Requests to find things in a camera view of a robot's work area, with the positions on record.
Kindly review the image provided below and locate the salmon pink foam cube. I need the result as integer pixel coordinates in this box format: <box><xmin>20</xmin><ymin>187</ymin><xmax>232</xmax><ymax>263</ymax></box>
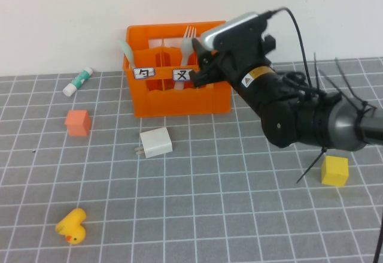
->
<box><xmin>64</xmin><ymin>109</ymin><xmax>92</xmax><ymax>137</ymax></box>

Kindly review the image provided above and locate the thick black right camera cable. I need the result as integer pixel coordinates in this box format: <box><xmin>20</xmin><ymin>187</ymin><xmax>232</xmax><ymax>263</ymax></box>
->
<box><xmin>259</xmin><ymin>7</ymin><xmax>383</xmax><ymax>263</ymax></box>

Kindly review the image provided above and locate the orange plastic cutlery holder crate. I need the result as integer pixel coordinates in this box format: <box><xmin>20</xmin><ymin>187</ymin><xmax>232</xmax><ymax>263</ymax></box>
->
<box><xmin>122</xmin><ymin>20</ymin><xmax>233</xmax><ymax>119</ymax></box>

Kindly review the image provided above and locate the grey grid tablecloth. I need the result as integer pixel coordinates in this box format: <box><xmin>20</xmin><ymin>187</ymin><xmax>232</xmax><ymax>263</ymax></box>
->
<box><xmin>0</xmin><ymin>56</ymin><xmax>383</xmax><ymax>263</ymax></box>

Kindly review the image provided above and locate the black zip tie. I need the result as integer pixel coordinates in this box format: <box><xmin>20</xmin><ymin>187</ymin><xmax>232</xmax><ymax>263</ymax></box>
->
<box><xmin>296</xmin><ymin>146</ymin><xmax>327</xmax><ymax>185</ymax></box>
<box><xmin>312</xmin><ymin>52</ymin><xmax>321</xmax><ymax>96</ymax></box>
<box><xmin>334</xmin><ymin>56</ymin><xmax>378</xmax><ymax>117</ymax></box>

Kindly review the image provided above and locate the white charger plug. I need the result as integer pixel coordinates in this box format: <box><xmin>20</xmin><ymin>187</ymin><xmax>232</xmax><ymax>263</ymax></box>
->
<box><xmin>133</xmin><ymin>126</ymin><xmax>174</xmax><ymax>159</ymax></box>

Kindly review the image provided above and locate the pale green plastic spoon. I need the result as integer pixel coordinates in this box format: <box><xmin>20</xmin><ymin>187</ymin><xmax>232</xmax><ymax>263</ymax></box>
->
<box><xmin>117</xmin><ymin>38</ymin><xmax>136</xmax><ymax>69</ymax></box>

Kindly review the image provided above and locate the yellow foam cube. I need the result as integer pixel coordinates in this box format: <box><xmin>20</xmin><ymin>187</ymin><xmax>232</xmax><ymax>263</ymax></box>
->
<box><xmin>321</xmin><ymin>155</ymin><xmax>349</xmax><ymax>187</ymax></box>

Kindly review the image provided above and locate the white green glue stick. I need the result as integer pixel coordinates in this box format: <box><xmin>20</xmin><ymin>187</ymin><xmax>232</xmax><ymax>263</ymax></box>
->
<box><xmin>62</xmin><ymin>67</ymin><xmax>94</xmax><ymax>97</ymax></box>

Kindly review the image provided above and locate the grey plastic fork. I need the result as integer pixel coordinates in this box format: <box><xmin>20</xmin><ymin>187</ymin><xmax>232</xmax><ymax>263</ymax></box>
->
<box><xmin>173</xmin><ymin>25</ymin><xmax>198</xmax><ymax>92</ymax></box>

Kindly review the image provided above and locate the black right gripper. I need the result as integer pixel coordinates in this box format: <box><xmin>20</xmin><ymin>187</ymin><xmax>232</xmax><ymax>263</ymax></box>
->
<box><xmin>190</xmin><ymin>37</ymin><xmax>272</xmax><ymax>87</ymax></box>

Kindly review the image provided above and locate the white label fork character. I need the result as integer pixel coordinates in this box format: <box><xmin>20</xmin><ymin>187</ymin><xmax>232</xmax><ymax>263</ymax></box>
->
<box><xmin>172</xmin><ymin>68</ymin><xmax>194</xmax><ymax>81</ymax></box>

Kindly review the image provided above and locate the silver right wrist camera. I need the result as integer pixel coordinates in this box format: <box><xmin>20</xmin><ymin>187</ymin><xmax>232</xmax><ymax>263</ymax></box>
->
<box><xmin>199</xmin><ymin>11</ymin><xmax>276</xmax><ymax>53</ymax></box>

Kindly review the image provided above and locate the white label spoon character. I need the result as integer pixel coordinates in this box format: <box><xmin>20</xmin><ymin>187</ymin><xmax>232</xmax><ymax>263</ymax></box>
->
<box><xmin>132</xmin><ymin>67</ymin><xmax>156</xmax><ymax>80</ymax></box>

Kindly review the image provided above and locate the yellow rubber duck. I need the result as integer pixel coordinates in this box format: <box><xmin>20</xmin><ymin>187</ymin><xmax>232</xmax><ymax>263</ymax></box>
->
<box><xmin>55</xmin><ymin>208</ymin><xmax>87</xmax><ymax>245</ymax></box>

